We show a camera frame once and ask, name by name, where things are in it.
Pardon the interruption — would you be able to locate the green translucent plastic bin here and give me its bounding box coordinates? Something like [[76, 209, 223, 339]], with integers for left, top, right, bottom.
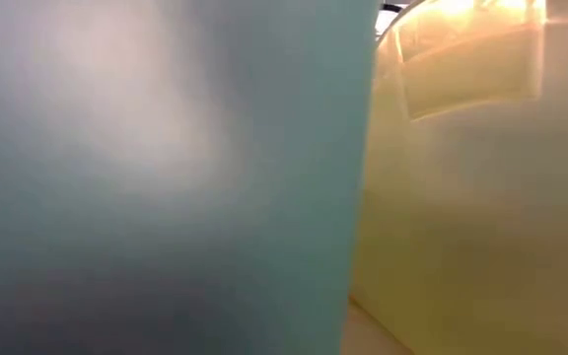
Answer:
[[0, 0, 384, 355]]

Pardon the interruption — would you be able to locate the yellow translucent plastic bin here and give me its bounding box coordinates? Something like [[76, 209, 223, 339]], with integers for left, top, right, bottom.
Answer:
[[340, 0, 568, 355]]

